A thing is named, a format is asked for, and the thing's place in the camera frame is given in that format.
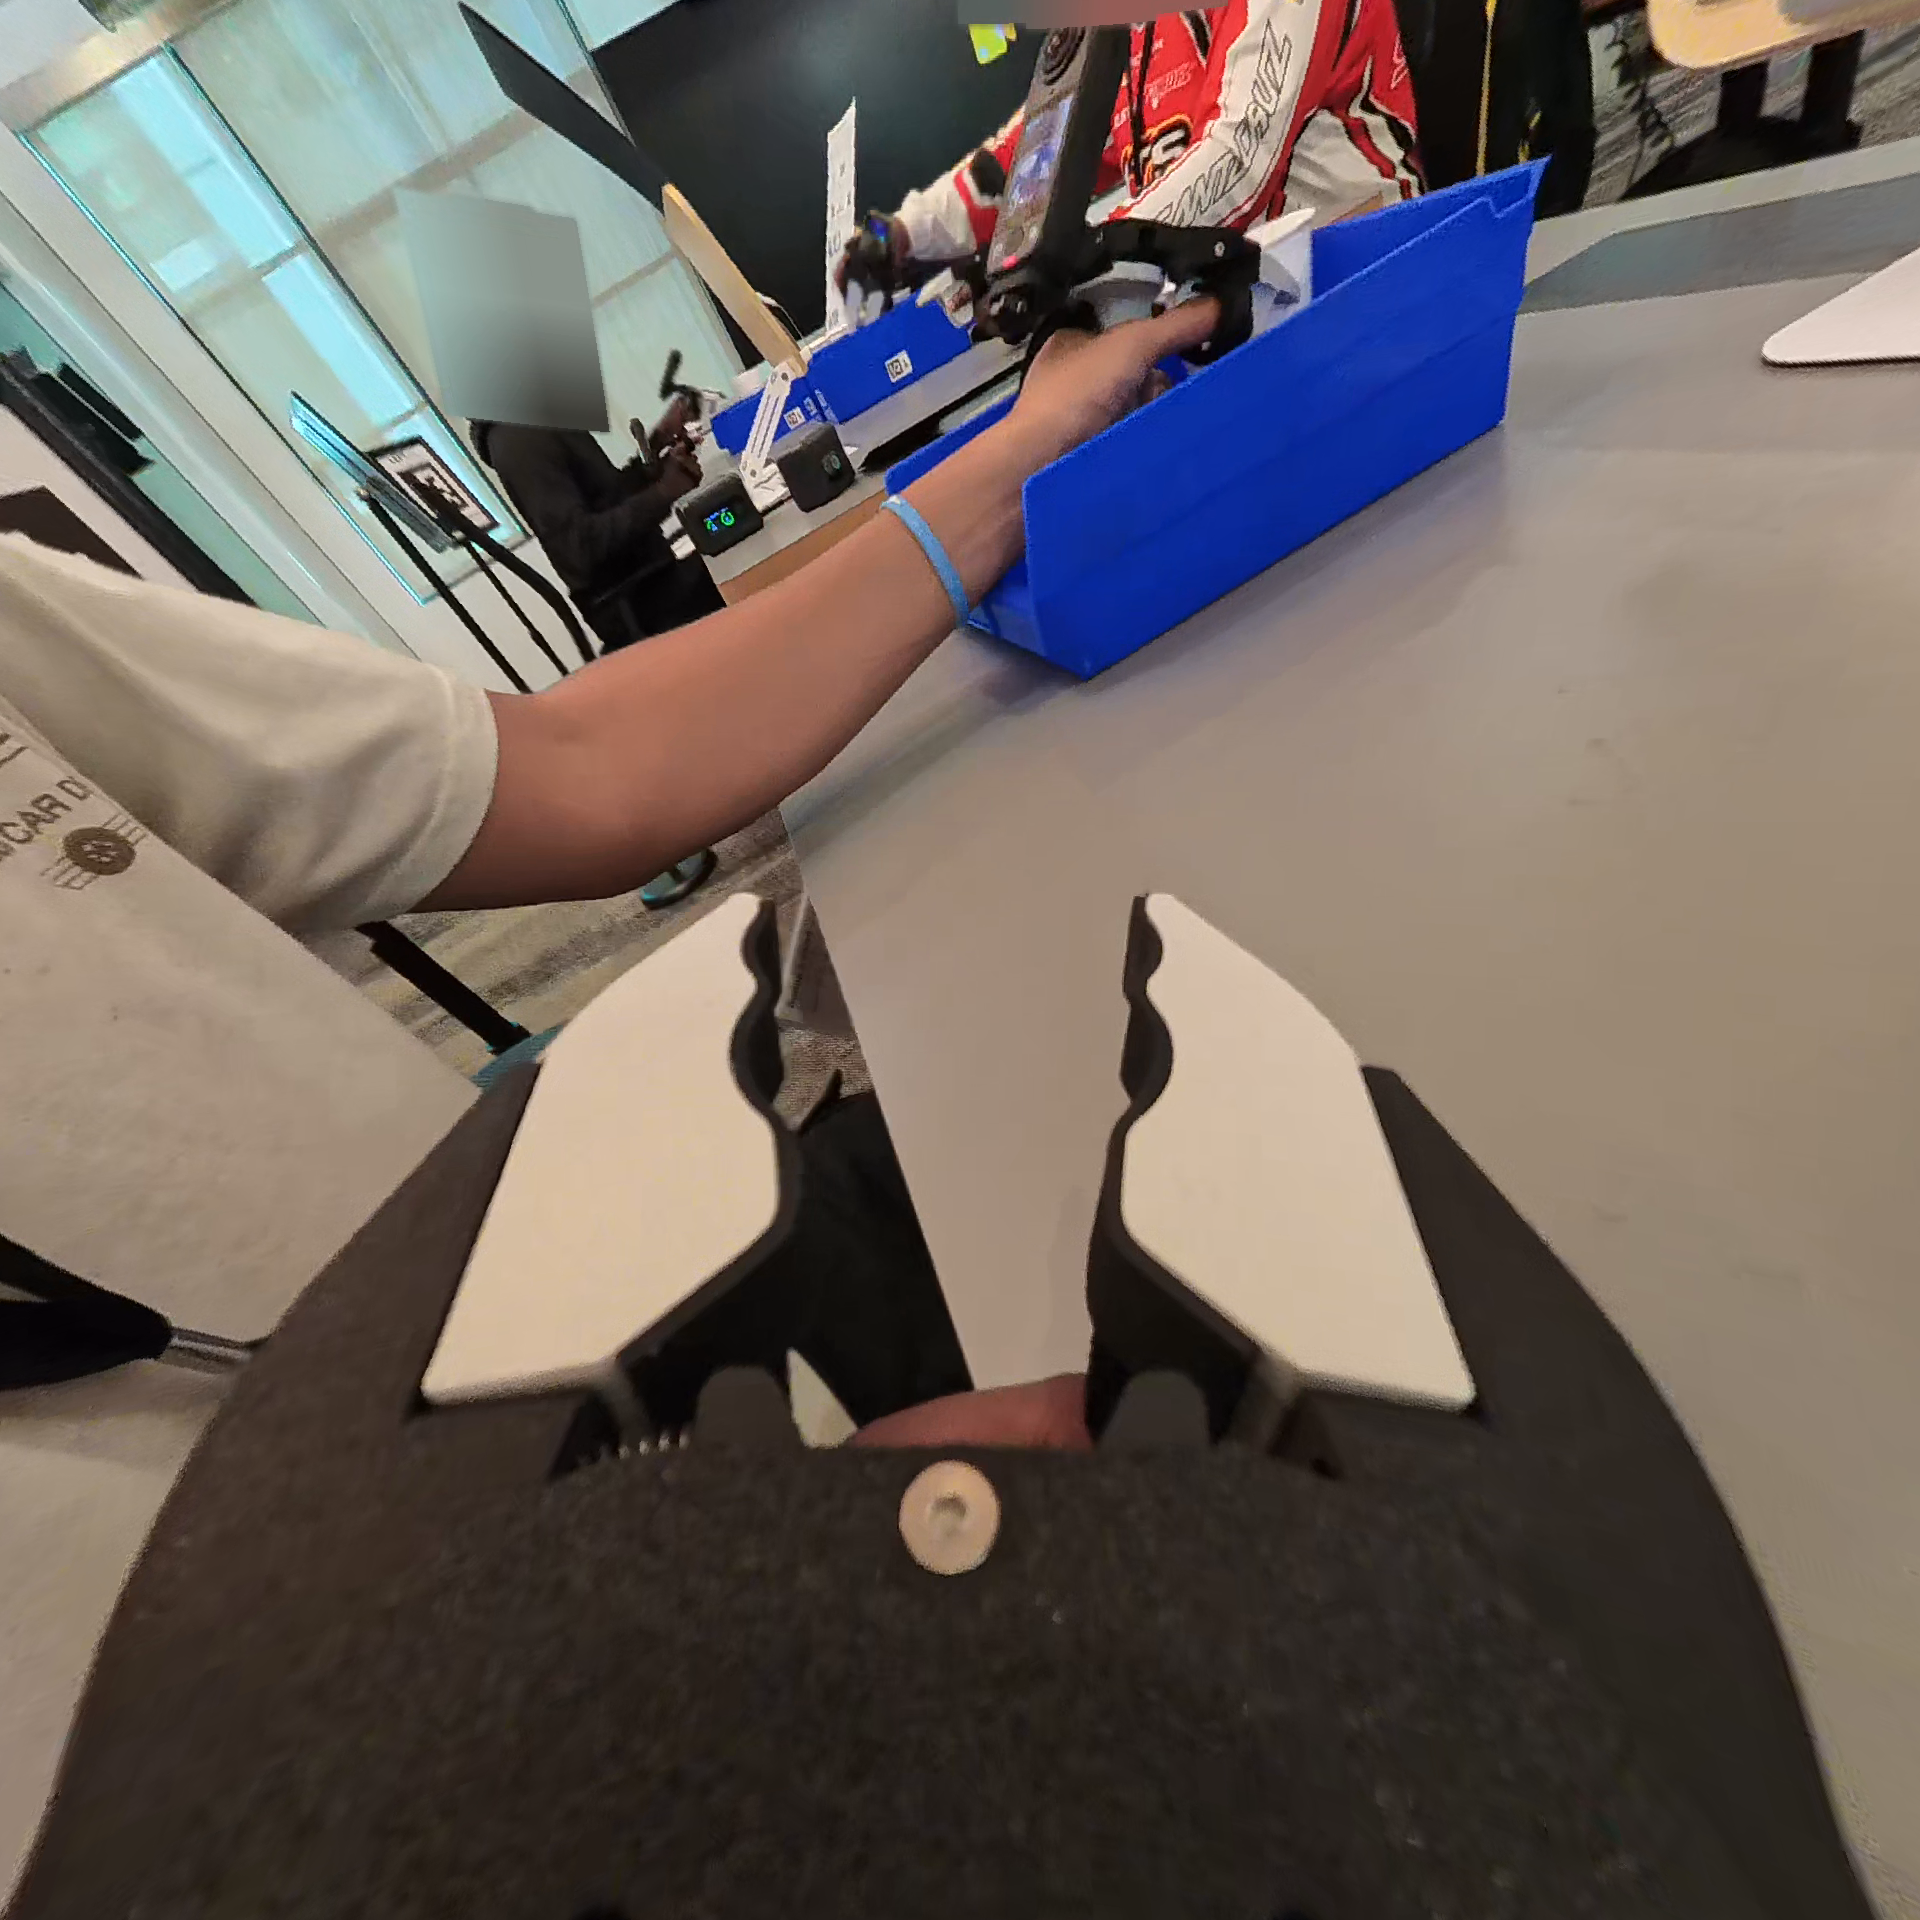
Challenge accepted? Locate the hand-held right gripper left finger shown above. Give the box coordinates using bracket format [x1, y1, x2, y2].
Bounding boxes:
[419, 891, 803, 1442]

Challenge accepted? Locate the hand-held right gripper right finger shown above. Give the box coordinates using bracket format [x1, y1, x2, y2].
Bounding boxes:
[1088, 891, 1479, 1454]

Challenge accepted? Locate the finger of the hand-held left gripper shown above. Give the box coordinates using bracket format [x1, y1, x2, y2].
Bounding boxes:
[1229, 210, 1320, 324]

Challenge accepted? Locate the blue plastic bin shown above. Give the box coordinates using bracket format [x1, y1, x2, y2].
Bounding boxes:
[885, 158, 1550, 680]
[709, 292, 979, 455]

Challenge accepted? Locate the person's left forearm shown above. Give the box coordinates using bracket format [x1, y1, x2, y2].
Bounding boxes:
[405, 496, 961, 916]

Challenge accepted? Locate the person's left hand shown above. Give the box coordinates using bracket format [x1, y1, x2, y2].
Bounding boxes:
[937, 292, 1224, 602]

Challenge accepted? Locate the person's right hand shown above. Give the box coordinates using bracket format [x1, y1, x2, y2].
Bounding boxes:
[855, 1367, 1094, 1454]

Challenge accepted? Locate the white paper sign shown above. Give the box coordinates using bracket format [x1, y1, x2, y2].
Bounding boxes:
[823, 95, 861, 328]

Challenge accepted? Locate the blue wristband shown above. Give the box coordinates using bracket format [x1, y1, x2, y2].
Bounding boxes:
[879, 491, 979, 628]

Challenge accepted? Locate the small black device green light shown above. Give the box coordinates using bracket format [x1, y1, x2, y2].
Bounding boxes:
[773, 423, 858, 514]
[673, 478, 769, 560]

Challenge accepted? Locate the wooden board document stand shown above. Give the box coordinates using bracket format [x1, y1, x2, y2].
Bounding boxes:
[659, 183, 825, 504]

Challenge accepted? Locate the grey table with wooden edge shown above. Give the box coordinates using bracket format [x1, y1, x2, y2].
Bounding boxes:
[718, 405, 1038, 602]

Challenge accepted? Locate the wooden document board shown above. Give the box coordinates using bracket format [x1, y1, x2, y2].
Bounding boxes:
[1645, 0, 1920, 72]

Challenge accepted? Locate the instruction sheet on stand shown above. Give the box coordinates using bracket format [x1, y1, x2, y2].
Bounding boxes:
[1760, 245, 1920, 370]

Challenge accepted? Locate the framed picture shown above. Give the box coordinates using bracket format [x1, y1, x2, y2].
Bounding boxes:
[287, 394, 501, 554]

